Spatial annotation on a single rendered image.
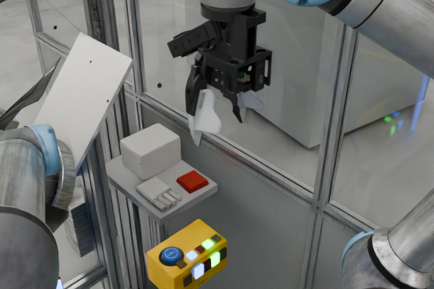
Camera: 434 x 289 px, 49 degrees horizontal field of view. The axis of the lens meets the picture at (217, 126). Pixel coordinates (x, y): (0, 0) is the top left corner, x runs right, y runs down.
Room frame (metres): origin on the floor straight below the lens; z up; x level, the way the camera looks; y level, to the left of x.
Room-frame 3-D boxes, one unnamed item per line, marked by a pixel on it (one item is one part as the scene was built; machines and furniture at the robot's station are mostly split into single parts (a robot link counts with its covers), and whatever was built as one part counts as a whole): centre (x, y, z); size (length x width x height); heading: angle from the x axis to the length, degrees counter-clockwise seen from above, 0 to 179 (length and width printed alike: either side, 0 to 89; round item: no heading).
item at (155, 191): (1.17, 0.19, 0.87); 0.15 x 0.09 x 0.02; 43
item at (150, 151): (1.36, 0.24, 0.91); 0.17 x 0.16 x 0.11; 133
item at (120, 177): (1.28, 0.21, 0.84); 0.36 x 0.24 x 0.03; 43
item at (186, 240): (0.76, 0.07, 1.02); 0.16 x 0.10 x 0.11; 133
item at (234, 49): (0.60, -0.02, 1.62); 0.09 x 0.08 x 0.12; 43
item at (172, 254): (0.73, 0.10, 1.08); 0.04 x 0.04 x 0.02
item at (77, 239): (1.21, 0.44, 0.73); 0.15 x 0.09 x 0.22; 133
